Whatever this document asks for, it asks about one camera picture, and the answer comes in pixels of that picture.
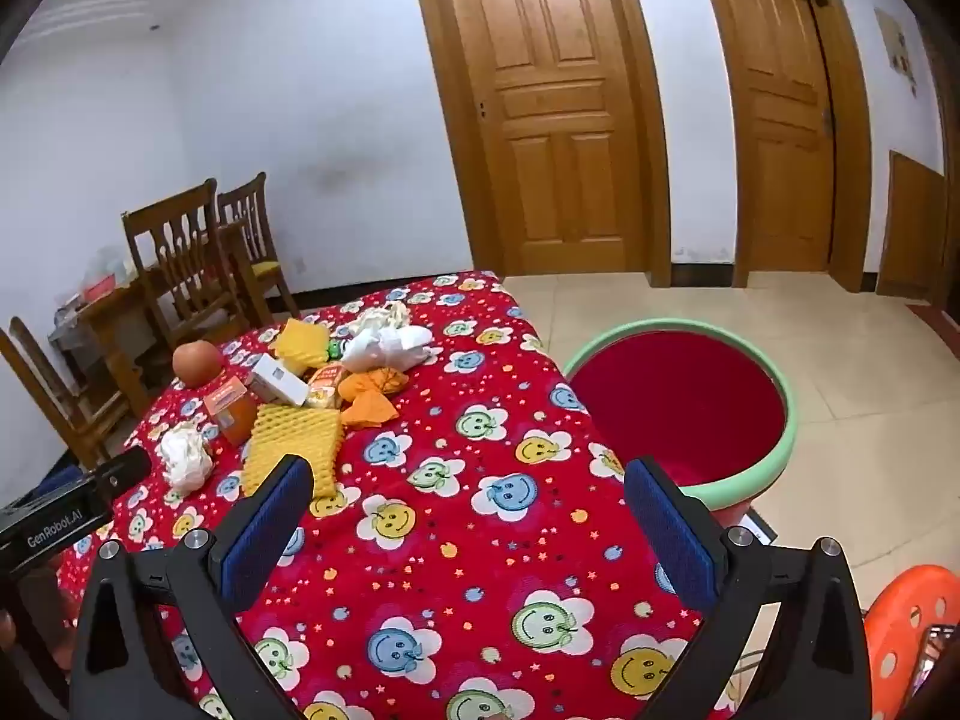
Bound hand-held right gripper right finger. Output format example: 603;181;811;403
622;456;875;720

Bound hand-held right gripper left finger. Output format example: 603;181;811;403
69;454;316;720

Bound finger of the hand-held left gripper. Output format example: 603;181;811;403
88;448;153;497

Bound white tissue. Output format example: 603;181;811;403
156;421;215;496

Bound large yellow foam fruit net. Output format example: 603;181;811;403
241;403;346;500

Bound small orange box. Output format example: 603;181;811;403
204;375;258;445

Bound red bin with green rim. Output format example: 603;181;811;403
562;319;794;533

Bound small white box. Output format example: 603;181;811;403
246;355;310;407

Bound orange snack packet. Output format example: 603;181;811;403
306;361;350;410

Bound orange wrapper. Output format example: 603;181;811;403
337;366;410;430

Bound small yellow foam fruit net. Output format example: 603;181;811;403
270;319;331;377

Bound white socks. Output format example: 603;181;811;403
341;322;443;374

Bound cream paper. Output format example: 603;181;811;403
351;301;412;332

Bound wooden dining chair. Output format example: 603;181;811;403
0;315;113;470
122;178;252;331
217;172;301;320

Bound red apple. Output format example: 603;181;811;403
172;341;224;389

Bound wooden dining table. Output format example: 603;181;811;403
52;221;248;417

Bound clutter pile on dining table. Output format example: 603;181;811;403
56;247;143;316

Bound red smiley flower tablecloth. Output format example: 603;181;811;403
56;270;758;720

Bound orange plastic stool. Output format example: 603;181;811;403
862;566;960;720

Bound smartphone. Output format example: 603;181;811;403
911;624;957;698

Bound red door mat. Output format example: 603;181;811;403
904;300;960;361

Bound small wooden cabinet door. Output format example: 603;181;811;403
876;150;947;301

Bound wooden panel door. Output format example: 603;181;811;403
409;0;672;286

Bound beige wall panel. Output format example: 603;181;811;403
874;7;920;97

